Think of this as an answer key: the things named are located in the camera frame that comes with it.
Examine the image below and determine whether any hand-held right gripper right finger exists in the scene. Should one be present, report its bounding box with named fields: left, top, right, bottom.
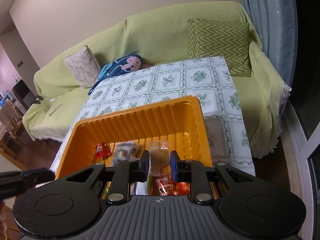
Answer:
left=171, top=151, right=253, bottom=204

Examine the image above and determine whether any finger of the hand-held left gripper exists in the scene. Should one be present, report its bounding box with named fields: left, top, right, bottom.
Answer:
left=0, top=167, right=55, bottom=201

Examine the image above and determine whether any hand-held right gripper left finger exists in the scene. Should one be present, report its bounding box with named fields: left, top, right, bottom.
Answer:
left=65, top=150, right=150, bottom=204

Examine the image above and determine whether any clear brown cracker packet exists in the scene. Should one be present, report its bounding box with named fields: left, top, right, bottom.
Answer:
left=147, top=140, right=172, bottom=176

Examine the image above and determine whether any orange plastic tray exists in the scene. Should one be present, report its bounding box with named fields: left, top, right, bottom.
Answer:
left=54, top=95, right=213, bottom=198

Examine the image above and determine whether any clear purple-print snack packet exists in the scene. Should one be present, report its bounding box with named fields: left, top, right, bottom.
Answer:
left=111, top=141, right=140, bottom=166

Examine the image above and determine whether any small red snack packet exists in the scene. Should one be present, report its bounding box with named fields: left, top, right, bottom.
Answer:
left=94, top=142, right=111, bottom=159

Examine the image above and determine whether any wooden chair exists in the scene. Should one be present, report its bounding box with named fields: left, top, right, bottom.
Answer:
left=0, top=102, right=25, bottom=156

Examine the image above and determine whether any white remote control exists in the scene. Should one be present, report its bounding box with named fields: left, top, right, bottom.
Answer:
left=48, top=103, right=62, bottom=117

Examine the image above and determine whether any black cabinet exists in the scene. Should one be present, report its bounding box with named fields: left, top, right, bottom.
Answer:
left=12, top=79, right=36, bottom=106

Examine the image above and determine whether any blue plush toy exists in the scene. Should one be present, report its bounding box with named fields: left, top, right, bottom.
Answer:
left=87, top=52, right=153, bottom=96

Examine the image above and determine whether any grey leaf-print pillow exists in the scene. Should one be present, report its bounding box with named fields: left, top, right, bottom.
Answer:
left=63, top=45, right=102, bottom=89

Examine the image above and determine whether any green covered sofa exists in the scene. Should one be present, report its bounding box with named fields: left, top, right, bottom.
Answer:
left=22, top=1, right=293, bottom=159

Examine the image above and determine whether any green zigzag pillow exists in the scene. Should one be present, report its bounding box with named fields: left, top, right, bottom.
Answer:
left=187, top=18, right=252, bottom=78

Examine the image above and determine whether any blue-grey curtain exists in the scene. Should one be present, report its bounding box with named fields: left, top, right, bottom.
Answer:
left=237, top=0, right=297, bottom=87

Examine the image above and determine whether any white sliding door frame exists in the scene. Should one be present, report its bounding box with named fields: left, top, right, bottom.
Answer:
left=281, top=97, right=320, bottom=240

